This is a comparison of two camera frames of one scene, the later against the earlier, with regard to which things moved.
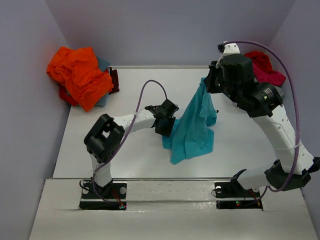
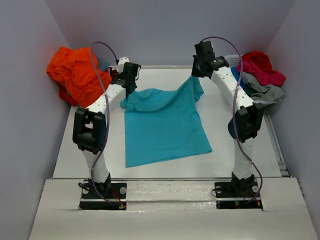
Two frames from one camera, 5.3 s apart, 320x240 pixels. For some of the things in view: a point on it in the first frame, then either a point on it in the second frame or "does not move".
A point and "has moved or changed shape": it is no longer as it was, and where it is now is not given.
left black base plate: [111, 197] does not move
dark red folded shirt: [114, 79] does not move
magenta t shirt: [274, 78] does not move
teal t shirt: [191, 136] has moved or changed shape
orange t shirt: [77, 70] does not move
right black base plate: [232, 195] does not move
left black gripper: [167, 131] to [119, 76]
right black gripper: [211, 86] to [195, 72]
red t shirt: [260, 59] does not move
